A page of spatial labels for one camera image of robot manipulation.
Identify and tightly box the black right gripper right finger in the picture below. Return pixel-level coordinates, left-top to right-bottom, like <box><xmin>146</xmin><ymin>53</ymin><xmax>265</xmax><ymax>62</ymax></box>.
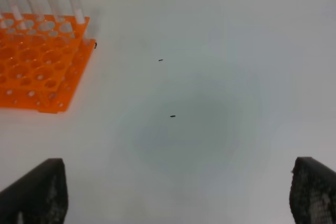
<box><xmin>289</xmin><ymin>157</ymin><xmax>335</xmax><ymax>224</ymax></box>

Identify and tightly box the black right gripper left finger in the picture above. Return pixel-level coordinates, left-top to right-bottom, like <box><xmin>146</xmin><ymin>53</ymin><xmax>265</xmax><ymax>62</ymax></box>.
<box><xmin>1</xmin><ymin>158</ymin><xmax>69</xmax><ymax>223</ymax></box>

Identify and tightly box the orange test tube rack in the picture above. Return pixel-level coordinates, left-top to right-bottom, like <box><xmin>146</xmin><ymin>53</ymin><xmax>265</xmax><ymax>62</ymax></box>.
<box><xmin>1</xmin><ymin>13</ymin><xmax>97</xmax><ymax>113</ymax></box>

